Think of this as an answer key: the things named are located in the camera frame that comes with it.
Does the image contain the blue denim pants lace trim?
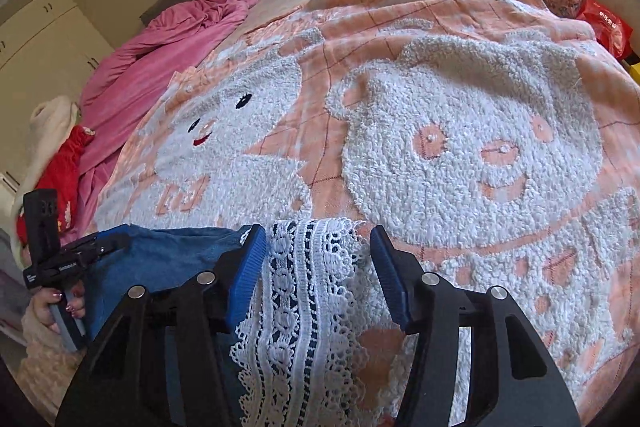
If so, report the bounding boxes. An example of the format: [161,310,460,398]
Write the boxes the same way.
[85,218,408,426]

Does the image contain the white wardrobe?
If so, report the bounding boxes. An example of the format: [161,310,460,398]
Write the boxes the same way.
[0,0,113,187]

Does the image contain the left hand painted nails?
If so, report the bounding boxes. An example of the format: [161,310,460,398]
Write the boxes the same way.
[32,281,86,334]

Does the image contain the red floral cloth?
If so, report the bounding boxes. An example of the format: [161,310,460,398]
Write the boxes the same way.
[32,124,96,236]

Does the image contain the red plastic bag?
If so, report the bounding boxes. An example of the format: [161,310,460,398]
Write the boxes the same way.
[577,0,634,60]

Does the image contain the yellow box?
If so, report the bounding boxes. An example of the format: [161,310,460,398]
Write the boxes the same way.
[622,61,640,84]

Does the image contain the pink quilt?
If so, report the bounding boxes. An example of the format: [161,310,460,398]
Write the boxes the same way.
[62,0,258,243]

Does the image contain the cream white fleece blanket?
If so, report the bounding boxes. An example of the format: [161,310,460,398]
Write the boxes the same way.
[9,95,79,270]

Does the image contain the orange white bear blanket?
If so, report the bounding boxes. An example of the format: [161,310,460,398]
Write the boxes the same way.
[93,0,639,424]

